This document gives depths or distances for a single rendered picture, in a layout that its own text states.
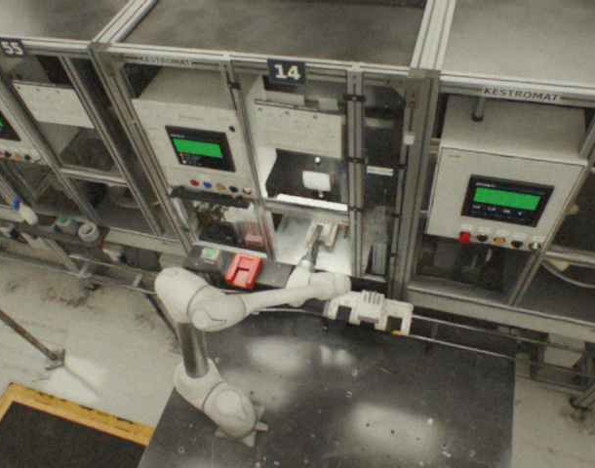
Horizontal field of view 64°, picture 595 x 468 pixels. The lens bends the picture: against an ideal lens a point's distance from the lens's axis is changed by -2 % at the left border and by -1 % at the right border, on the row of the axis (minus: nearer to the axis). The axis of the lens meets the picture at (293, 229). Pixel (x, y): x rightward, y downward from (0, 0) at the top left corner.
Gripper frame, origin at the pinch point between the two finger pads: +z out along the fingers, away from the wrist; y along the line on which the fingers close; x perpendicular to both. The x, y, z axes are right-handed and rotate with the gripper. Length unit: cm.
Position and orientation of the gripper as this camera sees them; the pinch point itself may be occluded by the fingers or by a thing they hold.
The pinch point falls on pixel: (319, 234)
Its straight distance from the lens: 233.5
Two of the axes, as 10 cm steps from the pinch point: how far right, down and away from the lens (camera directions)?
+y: -0.6, -7.0, -7.1
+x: -9.5, -1.8, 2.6
